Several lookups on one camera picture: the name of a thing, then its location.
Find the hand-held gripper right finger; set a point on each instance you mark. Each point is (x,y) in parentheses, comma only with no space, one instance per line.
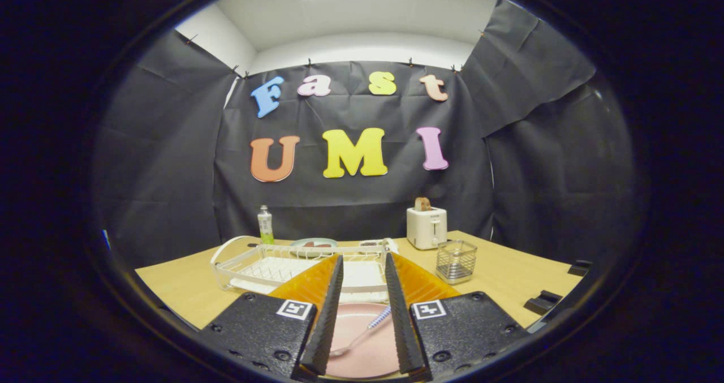
(400,326)

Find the clear bottle with green liquid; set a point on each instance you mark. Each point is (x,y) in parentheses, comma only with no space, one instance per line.
(265,224)

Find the brown bread slice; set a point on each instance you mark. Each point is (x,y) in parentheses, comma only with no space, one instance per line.
(422,204)

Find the white toaster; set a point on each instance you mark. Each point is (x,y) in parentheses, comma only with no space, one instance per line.
(425,230)

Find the black backdrop cloth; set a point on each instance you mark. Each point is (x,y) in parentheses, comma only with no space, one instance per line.
(350,202)

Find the white divided snack tray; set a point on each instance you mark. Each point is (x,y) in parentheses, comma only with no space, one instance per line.
(370,242)

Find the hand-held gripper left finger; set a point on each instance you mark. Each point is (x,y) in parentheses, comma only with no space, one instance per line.
(328,326)

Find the pale green plate with food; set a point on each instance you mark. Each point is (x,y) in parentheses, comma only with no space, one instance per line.
(311,241)

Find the black table edge bracket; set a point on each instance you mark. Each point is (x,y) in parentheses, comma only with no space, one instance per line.
(580,268)
(543,302)

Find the pink plate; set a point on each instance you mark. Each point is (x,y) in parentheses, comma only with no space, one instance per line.
(373,354)

